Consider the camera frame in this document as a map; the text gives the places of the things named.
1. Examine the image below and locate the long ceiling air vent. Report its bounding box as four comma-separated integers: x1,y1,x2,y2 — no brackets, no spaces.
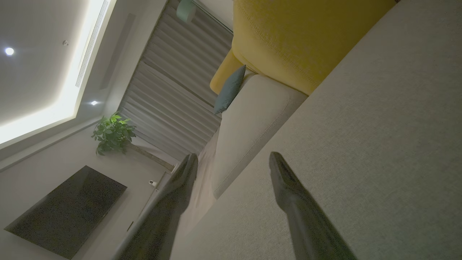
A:
75,0,111,88

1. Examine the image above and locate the yellow sofa backrest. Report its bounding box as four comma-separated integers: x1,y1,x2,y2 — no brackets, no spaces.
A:
209,0,397,96

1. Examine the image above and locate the grey sofa side section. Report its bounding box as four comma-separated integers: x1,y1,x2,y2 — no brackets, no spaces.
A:
212,74,308,199

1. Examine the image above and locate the grey fabric sofa seat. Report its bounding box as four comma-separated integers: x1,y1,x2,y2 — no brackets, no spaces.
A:
170,0,462,260

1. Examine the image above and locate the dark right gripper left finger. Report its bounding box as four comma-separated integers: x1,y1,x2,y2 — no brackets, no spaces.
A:
119,153,198,260

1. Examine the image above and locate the grey low tv cabinet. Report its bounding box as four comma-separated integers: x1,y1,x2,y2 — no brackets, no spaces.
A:
112,162,181,260

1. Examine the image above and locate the pale green round object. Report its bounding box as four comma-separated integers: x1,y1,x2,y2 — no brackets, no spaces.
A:
176,0,196,23

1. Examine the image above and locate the black flat television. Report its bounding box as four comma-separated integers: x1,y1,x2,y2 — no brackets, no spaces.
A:
4,165,127,259

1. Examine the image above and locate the grey pleated curtain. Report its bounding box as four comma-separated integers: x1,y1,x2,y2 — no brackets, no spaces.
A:
117,0,233,161

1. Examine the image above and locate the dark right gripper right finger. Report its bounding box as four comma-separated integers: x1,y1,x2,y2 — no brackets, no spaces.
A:
269,152,358,260

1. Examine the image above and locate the green potted plant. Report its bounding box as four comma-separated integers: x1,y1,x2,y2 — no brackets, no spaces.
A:
91,112,176,171

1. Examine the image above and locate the teal throw pillow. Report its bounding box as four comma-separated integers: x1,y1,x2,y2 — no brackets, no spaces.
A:
214,65,247,115

